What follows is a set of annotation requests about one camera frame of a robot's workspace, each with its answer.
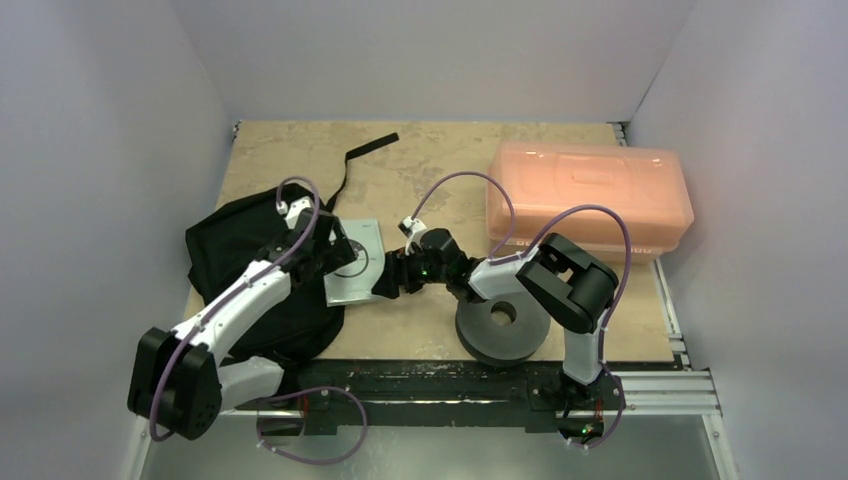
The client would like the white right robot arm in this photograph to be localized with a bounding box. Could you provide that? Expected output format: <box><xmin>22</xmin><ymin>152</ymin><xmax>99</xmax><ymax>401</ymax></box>
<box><xmin>371</xmin><ymin>228</ymin><xmax>619</xmax><ymax>407</ymax></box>

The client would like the grey thin notebook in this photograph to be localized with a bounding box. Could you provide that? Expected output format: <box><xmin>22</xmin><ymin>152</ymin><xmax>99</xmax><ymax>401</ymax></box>
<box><xmin>324</xmin><ymin>218</ymin><xmax>385</xmax><ymax>307</ymax></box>

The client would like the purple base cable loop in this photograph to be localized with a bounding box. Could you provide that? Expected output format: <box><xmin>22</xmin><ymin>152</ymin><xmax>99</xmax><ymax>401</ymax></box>
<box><xmin>254</xmin><ymin>387</ymin><xmax>369</xmax><ymax>468</ymax></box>

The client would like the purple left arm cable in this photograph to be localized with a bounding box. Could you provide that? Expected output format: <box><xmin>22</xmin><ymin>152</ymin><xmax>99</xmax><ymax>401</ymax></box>
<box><xmin>146</xmin><ymin>175</ymin><xmax>323</xmax><ymax>444</ymax></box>

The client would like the black student backpack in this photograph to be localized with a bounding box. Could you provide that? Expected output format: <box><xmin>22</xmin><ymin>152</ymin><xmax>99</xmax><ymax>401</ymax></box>
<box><xmin>184</xmin><ymin>132</ymin><xmax>401</xmax><ymax>364</ymax></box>

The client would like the translucent pink plastic box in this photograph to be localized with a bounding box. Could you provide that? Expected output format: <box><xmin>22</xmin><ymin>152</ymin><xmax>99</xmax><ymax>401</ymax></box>
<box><xmin>485</xmin><ymin>141</ymin><xmax>694</xmax><ymax>263</ymax></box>

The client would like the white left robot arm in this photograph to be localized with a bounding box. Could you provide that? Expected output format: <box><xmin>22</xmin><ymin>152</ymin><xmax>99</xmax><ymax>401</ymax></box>
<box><xmin>127</xmin><ymin>207</ymin><xmax>356</xmax><ymax>441</ymax></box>

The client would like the black metal base rail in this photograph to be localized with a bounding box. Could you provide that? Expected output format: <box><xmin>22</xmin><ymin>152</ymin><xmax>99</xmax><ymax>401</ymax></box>
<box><xmin>216</xmin><ymin>360</ymin><xmax>719</xmax><ymax>440</ymax></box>

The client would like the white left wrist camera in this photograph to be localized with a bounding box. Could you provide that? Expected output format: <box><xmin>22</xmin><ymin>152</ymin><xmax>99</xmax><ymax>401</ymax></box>
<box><xmin>276</xmin><ymin>197</ymin><xmax>314</xmax><ymax>230</ymax></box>

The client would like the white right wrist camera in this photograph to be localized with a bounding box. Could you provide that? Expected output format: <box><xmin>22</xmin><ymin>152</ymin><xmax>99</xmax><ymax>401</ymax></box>
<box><xmin>398</xmin><ymin>216</ymin><xmax>428</xmax><ymax>255</ymax></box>

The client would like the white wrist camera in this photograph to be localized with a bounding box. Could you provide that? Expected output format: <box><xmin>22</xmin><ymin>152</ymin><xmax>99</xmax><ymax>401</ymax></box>
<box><xmin>276</xmin><ymin>197</ymin><xmax>314</xmax><ymax>230</ymax></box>
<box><xmin>398</xmin><ymin>216</ymin><xmax>428</xmax><ymax>255</ymax></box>

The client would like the grey filament spool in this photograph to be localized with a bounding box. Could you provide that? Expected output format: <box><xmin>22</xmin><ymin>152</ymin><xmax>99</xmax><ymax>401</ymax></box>
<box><xmin>455</xmin><ymin>293</ymin><xmax>551</xmax><ymax>367</ymax></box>

